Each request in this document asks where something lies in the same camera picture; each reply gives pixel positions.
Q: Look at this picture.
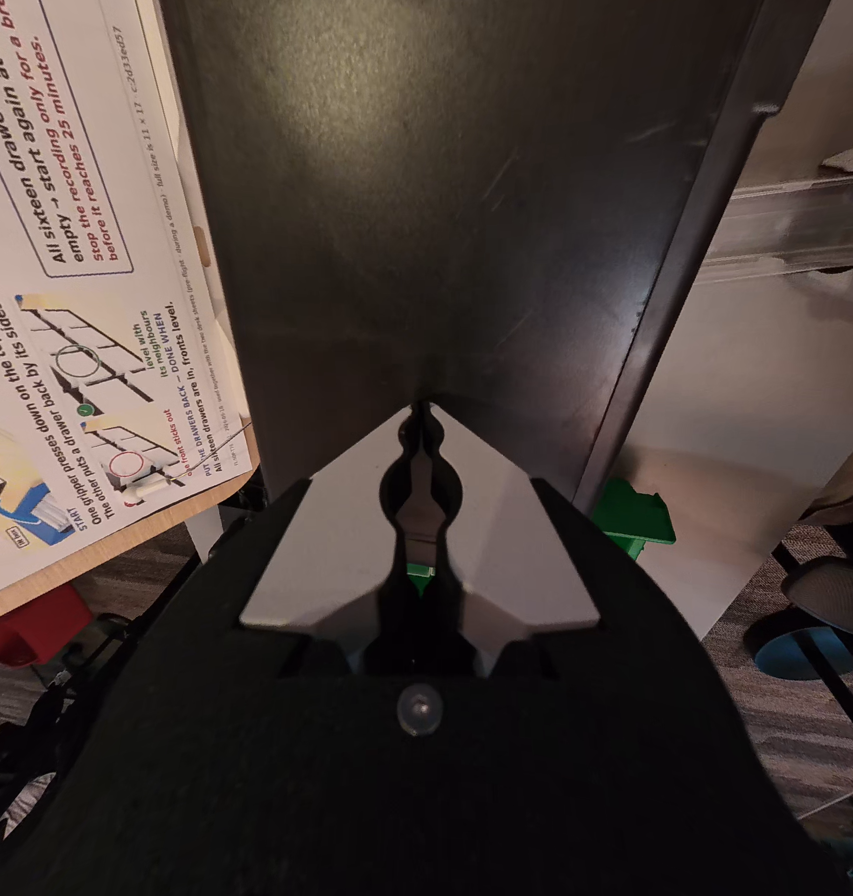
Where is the printed instruction sheet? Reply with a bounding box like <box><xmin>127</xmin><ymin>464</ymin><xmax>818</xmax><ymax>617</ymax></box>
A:
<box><xmin>0</xmin><ymin>0</ymin><xmax>252</xmax><ymax>603</ymax></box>

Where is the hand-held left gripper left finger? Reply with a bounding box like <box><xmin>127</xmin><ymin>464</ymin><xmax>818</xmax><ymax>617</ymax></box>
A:
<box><xmin>239</xmin><ymin>405</ymin><xmax>424</xmax><ymax>673</ymax></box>

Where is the black frame bar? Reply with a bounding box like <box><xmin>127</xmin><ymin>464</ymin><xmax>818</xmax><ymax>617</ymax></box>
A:
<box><xmin>769</xmin><ymin>542</ymin><xmax>853</xmax><ymax>757</ymax></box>
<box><xmin>70</xmin><ymin>549</ymin><xmax>207</xmax><ymax>701</ymax></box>

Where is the light wooden table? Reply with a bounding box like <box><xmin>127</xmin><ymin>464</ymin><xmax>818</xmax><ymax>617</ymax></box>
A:
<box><xmin>0</xmin><ymin>0</ymin><xmax>263</xmax><ymax>627</ymax></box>

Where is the black drawer cabinet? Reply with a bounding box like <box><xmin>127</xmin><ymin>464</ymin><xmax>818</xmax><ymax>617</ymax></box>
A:
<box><xmin>159</xmin><ymin>0</ymin><xmax>833</xmax><ymax>508</ymax></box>

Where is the red box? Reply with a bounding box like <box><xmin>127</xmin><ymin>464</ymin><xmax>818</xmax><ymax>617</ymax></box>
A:
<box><xmin>0</xmin><ymin>583</ymin><xmax>93</xmax><ymax>667</ymax></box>

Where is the green plastic bin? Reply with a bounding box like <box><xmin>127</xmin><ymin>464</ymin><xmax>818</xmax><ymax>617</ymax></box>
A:
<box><xmin>406</xmin><ymin>478</ymin><xmax>677</xmax><ymax>596</ymax></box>

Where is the white tethered pen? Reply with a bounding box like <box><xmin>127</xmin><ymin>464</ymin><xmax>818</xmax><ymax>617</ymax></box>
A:
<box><xmin>124</xmin><ymin>476</ymin><xmax>189</xmax><ymax>506</ymax></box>

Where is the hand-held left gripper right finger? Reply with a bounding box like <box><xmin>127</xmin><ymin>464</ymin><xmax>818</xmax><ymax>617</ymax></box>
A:
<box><xmin>421</xmin><ymin>402</ymin><xmax>601</xmax><ymax>678</ymax></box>

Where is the office chair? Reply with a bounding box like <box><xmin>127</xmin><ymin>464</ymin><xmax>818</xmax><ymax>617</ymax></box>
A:
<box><xmin>780</xmin><ymin>556</ymin><xmax>853</xmax><ymax>627</ymax></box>

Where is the white table leg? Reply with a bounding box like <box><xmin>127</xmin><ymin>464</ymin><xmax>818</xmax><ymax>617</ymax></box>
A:
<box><xmin>187</xmin><ymin>500</ymin><xmax>242</xmax><ymax>564</ymax></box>

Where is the clear plastic drawer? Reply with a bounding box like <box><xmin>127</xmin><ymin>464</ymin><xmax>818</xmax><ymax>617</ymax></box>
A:
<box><xmin>699</xmin><ymin>178</ymin><xmax>853</xmax><ymax>281</ymax></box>

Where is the round blue floor base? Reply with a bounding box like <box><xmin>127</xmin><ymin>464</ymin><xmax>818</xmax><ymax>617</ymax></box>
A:
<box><xmin>754</xmin><ymin>625</ymin><xmax>853</xmax><ymax>682</ymax></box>

